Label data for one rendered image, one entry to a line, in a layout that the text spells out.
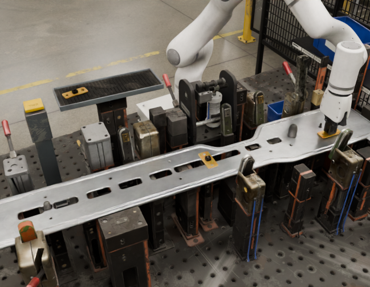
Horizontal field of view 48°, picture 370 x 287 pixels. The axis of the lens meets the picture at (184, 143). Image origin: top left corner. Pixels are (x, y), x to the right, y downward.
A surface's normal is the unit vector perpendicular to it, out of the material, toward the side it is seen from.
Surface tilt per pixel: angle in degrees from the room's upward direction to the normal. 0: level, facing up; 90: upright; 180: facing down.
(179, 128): 90
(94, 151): 90
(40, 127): 90
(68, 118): 0
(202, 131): 0
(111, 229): 0
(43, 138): 90
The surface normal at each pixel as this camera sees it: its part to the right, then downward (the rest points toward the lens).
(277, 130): 0.00, -0.79
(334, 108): -0.91, 0.25
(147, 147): 0.40, 0.55
